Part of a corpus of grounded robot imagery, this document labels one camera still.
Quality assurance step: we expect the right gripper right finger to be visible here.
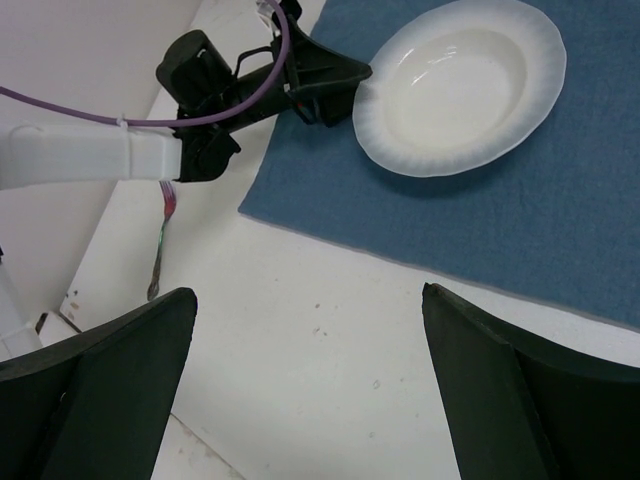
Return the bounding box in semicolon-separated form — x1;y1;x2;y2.
422;284;639;479

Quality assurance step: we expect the blue cloth napkin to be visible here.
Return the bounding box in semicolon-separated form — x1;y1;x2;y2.
239;1;639;326

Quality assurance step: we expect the white blue-rimmed plate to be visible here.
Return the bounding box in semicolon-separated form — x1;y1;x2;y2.
352;1;567;178

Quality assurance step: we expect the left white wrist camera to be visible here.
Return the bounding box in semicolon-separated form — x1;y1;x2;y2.
255;0;275;25

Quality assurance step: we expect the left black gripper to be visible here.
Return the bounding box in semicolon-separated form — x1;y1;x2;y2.
156;1;372;183

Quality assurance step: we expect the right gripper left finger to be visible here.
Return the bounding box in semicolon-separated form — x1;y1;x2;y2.
1;287;198;479

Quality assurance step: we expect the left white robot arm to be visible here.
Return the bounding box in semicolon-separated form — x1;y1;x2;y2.
1;1;372;219

